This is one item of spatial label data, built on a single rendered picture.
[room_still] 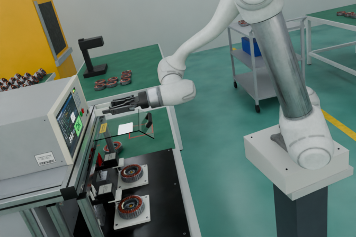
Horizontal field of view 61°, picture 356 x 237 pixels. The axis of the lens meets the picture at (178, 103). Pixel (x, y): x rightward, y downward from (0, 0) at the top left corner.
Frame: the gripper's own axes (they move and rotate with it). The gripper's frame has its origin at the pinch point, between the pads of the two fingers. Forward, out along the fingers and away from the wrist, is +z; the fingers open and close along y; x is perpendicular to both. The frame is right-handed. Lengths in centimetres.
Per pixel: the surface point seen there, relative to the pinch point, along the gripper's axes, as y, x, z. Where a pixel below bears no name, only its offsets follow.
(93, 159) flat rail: -16.2, -14.0, 6.0
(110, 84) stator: 162, -40, 21
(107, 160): 1.2, -26.1, 5.4
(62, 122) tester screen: -23.7, 7.5, 9.4
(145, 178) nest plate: -0.7, -40.0, -9.7
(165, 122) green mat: 61, -43, -24
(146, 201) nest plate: -17.1, -40.0, -9.8
